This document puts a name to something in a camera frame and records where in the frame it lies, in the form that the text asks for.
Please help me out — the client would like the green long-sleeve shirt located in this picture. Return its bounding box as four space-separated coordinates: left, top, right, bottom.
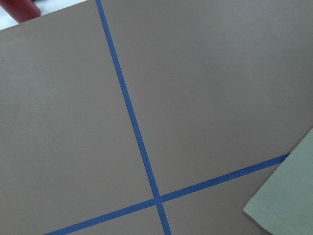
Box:
243 131 313 235

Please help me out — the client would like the red cylindrical bottle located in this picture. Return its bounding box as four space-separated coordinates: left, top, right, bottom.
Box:
0 0 41 24

